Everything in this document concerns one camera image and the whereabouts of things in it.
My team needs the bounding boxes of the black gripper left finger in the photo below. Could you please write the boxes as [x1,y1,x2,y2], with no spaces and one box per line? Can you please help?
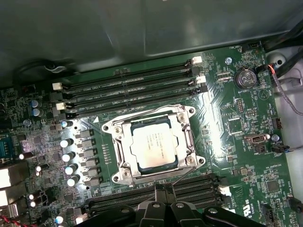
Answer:
[78,185,166,227]

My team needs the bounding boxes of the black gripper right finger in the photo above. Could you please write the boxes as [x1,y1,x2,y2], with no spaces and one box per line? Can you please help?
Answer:
[165,185,261,227]

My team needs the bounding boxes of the wire locking lever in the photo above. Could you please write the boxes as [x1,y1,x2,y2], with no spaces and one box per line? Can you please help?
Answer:
[112,103,189,125]
[172,165,198,186]

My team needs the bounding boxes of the silver topped CPU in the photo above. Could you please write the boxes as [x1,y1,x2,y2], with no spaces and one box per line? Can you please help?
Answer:
[129,119,182,175]

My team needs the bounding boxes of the RAM slot white clips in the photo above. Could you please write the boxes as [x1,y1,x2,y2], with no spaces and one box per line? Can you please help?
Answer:
[51,56,204,92]
[55,75,207,111]
[89,184,232,206]

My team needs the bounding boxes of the RAM slot black clips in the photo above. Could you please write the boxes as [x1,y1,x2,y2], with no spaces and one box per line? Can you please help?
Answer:
[94,174,229,199]
[50,66,202,101]
[56,85,208,120]

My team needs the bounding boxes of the CPU socket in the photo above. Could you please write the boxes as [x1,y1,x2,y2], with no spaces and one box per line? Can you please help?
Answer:
[101,103,206,189]

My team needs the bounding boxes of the green motherboard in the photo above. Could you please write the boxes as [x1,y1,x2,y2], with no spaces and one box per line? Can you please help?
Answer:
[0,44,303,227]

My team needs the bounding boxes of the silver port block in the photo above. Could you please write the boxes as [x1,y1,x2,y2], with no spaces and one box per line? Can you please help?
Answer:
[0,163,30,190]

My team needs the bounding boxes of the round coin battery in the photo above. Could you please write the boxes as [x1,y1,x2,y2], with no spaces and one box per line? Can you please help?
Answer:
[234,67,258,90]

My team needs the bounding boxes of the black PC case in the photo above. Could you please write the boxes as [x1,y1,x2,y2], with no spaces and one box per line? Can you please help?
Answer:
[0,0,303,157]

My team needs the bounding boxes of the red black twisted wire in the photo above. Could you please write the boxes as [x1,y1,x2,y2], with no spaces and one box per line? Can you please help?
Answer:
[0,214,16,227]

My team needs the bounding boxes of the grey braided wire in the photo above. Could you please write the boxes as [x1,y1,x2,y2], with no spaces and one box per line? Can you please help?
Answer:
[269,67,303,117]

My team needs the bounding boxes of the black cable bundle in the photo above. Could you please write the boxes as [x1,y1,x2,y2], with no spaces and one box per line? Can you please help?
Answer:
[262,21,303,79]

